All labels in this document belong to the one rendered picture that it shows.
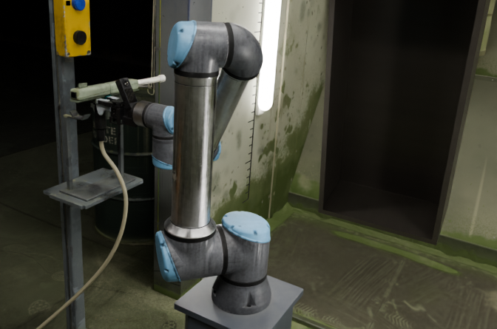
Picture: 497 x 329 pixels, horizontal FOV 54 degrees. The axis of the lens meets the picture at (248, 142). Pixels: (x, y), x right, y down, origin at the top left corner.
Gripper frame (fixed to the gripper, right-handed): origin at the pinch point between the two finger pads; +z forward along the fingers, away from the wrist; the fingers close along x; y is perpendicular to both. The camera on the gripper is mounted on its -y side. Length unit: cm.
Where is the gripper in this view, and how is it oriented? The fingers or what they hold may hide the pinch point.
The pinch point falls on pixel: (98, 97)
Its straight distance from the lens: 190.9
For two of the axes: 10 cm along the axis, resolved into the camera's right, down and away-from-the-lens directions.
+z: -8.7, -2.0, 4.5
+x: 4.9, -2.3, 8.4
